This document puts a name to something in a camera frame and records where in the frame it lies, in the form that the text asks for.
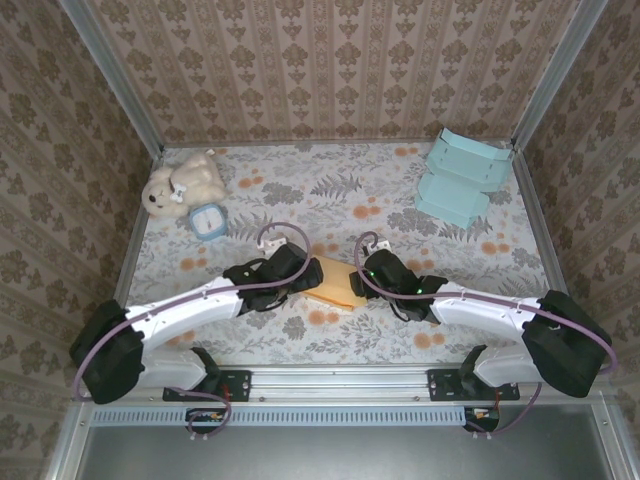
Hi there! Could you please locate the orange paper box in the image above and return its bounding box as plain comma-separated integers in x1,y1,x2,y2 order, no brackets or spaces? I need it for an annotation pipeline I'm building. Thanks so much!
302,255,370,315

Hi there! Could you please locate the small blue square clock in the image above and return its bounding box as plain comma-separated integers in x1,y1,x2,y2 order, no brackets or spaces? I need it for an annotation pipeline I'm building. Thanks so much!
188,202,227,242

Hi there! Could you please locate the floral patterned table cover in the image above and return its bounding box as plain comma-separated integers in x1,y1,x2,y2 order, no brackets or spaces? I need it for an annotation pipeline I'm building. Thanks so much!
109,141,574,366

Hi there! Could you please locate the cream plush dog toy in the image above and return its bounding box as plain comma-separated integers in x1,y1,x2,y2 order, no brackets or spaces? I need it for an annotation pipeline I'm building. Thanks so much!
141,152,231,220

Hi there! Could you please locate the grey metal panel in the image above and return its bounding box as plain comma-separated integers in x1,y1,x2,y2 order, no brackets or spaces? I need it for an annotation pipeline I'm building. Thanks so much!
74,424,619,480

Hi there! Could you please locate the aluminium mounting rail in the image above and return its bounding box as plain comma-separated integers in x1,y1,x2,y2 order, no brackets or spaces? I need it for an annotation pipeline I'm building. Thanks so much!
73,364,612,402

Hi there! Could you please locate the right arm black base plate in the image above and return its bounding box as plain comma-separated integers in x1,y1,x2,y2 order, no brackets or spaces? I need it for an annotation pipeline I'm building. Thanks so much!
428,368,521,403

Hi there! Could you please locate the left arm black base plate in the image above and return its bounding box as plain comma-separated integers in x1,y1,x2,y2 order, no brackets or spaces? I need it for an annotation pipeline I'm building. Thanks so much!
163,368,251,403

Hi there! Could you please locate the grey slotted cable duct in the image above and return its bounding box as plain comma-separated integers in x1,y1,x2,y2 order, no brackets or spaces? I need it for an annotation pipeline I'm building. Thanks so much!
92,405,465,428

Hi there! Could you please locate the aluminium side rail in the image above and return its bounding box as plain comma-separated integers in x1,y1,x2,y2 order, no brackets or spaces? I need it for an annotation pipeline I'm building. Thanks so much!
93,147,166,366
512,147,592,364

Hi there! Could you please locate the black cable connector box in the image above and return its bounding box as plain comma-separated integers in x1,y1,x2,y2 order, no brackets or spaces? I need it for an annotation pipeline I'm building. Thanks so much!
185,407,232,435
463,407,501,434

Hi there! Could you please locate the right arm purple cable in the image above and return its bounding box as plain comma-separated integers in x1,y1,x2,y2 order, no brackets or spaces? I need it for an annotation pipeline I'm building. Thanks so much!
353,232,614,440

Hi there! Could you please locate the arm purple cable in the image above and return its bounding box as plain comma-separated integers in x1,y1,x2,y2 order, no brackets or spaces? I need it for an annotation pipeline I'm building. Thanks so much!
353,232,614,440
73,221,314,441

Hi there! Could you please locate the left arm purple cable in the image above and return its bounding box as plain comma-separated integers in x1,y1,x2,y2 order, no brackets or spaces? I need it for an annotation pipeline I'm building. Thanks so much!
73,221,314,441

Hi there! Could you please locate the aluminium frame post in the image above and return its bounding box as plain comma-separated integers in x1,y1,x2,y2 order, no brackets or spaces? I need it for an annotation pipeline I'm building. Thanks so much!
57,0,166,157
509,0,612,151

